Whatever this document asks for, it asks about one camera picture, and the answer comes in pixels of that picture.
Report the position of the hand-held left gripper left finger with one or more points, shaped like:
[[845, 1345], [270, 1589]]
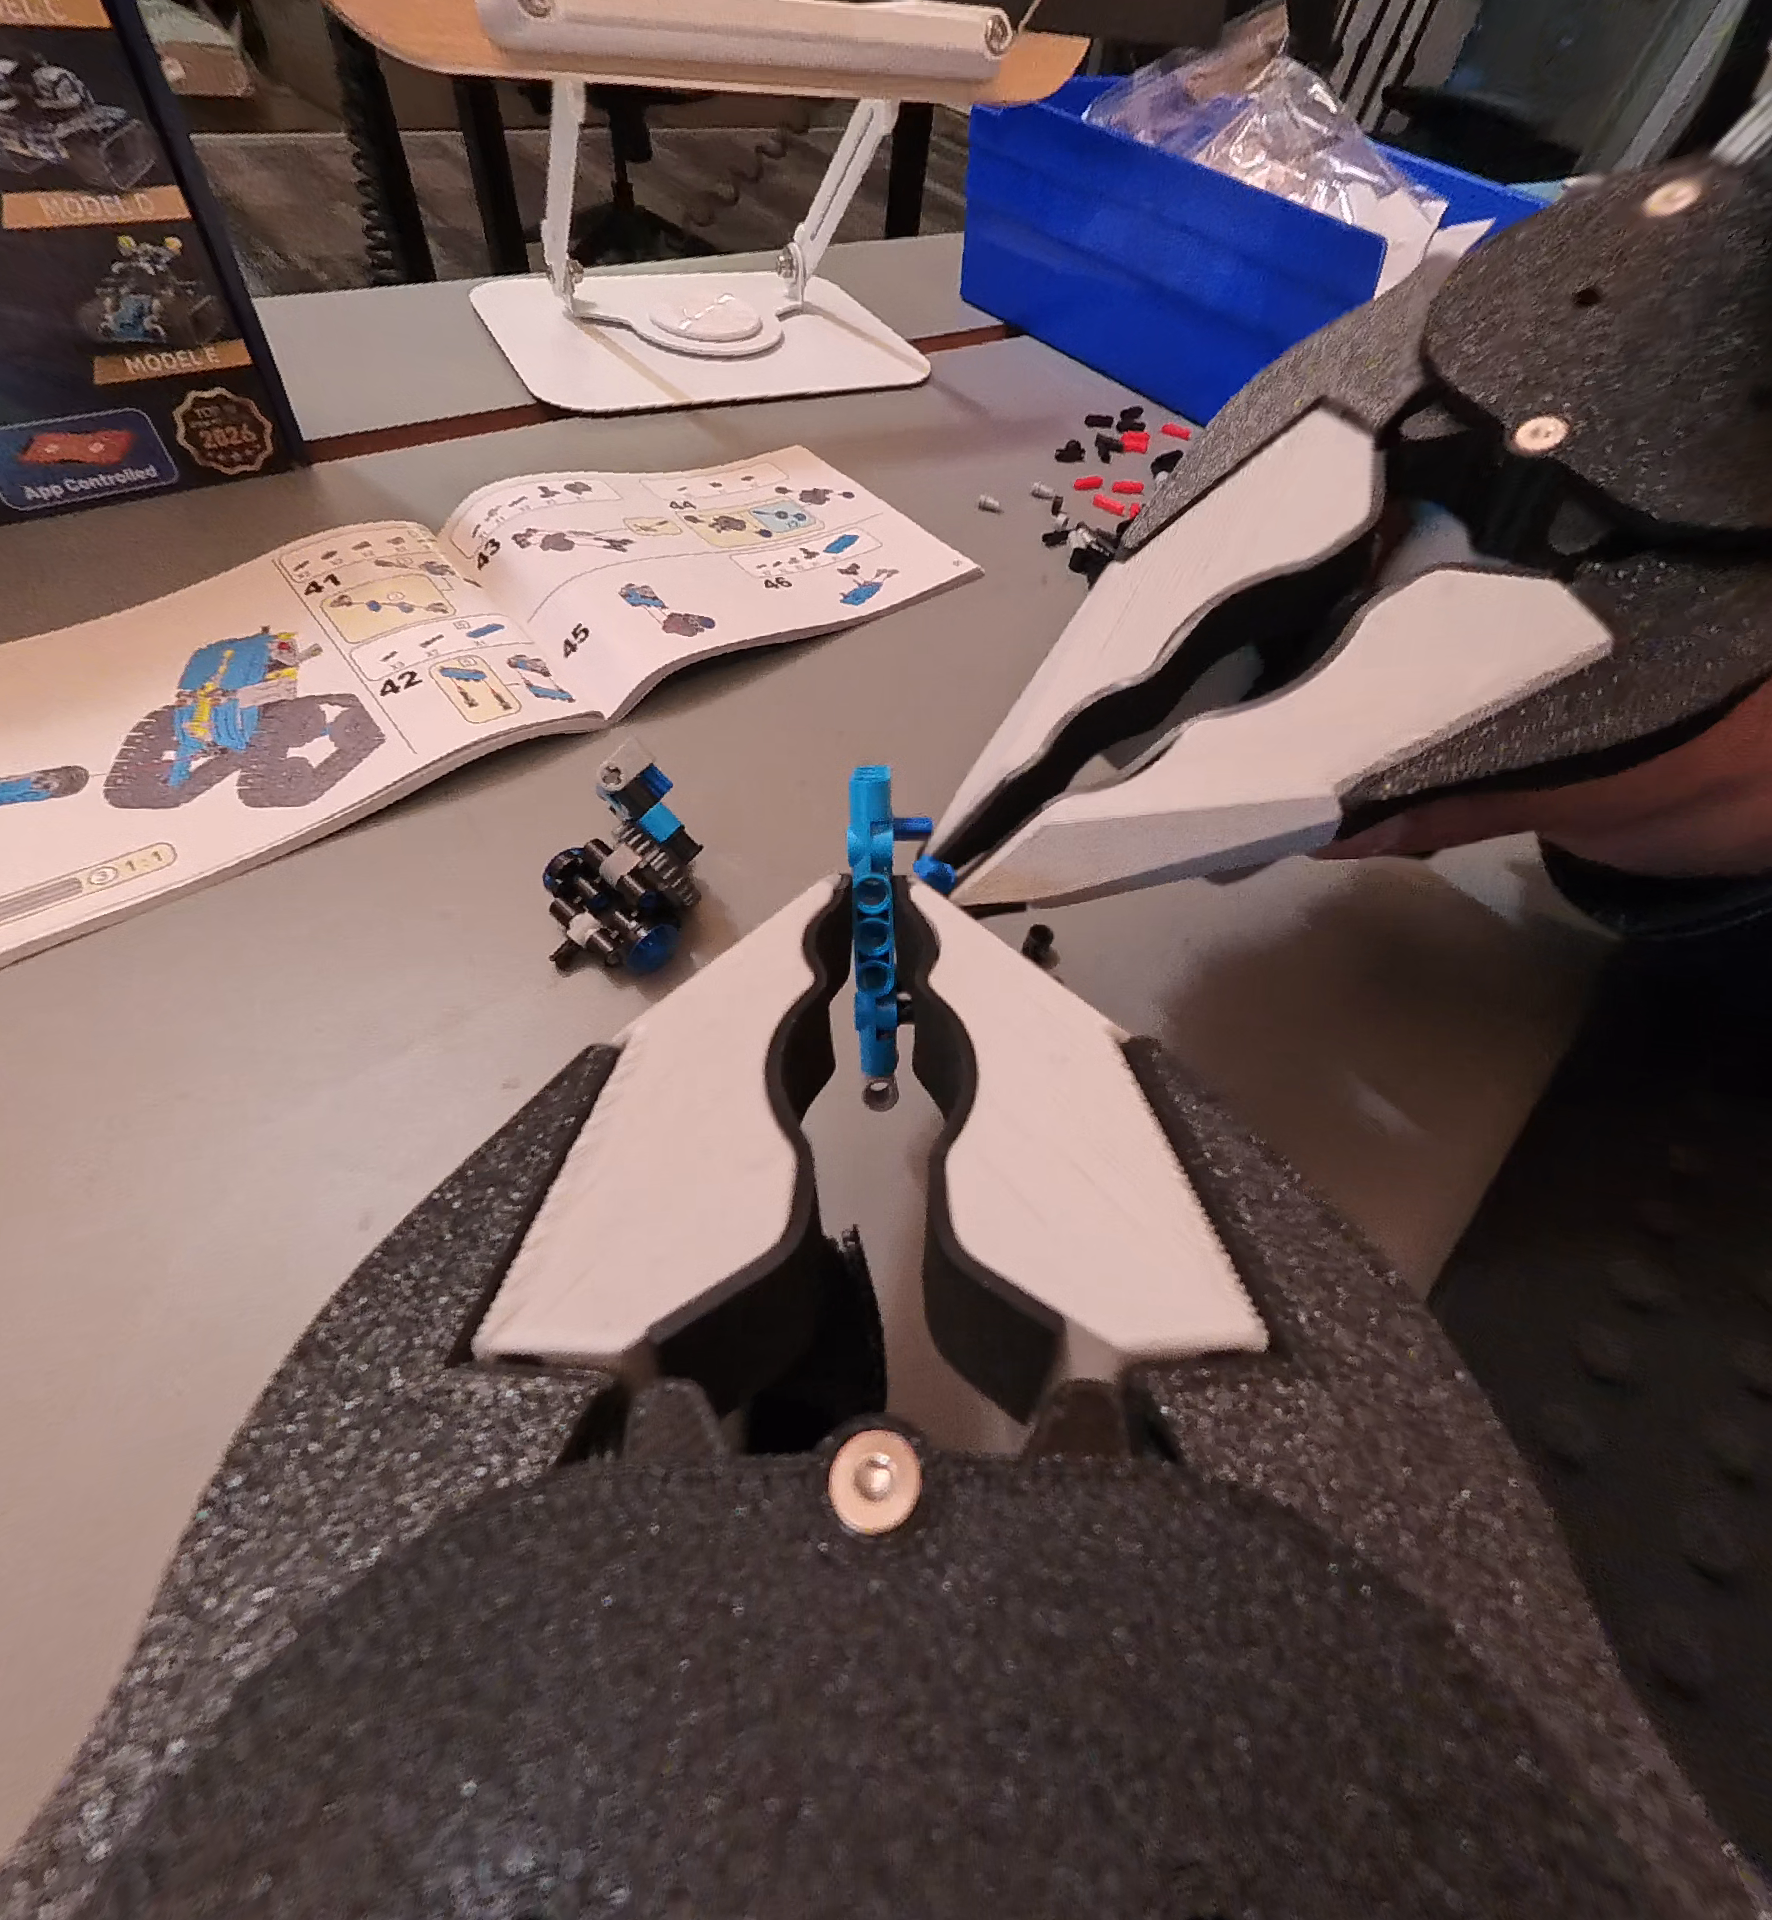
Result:
[[662, 1185]]

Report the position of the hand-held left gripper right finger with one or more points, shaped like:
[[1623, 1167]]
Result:
[[1097, 1185]]

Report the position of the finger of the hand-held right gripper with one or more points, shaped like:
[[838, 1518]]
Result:
[[1352, 705], [1201, 556]]

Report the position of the blue beam brick assembly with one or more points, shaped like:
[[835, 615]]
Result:
[[871, 931]]

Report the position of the grey desk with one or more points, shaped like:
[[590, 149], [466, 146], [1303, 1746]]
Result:
[[228, 1200]]

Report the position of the person's right hand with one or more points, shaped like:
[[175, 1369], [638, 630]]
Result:
[[1697, 766]]

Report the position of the pile of small brick parts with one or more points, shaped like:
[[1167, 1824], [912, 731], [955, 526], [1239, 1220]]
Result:
[[1111, 479]]

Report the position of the small black blue gear assembly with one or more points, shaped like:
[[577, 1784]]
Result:
[[623, 885]]

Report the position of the blue plastic bin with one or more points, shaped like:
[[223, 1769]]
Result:
[[1126, 255]]

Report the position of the empty clear plastic bags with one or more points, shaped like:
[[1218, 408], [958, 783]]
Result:
[[1262, 136]]

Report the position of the white folding stand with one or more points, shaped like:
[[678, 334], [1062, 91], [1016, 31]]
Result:
[[708, 345]]

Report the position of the instruction booklet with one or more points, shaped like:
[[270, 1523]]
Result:
[[377, 676]]

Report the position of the robot kit box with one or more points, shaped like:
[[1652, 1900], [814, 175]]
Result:
[[76, 300]]

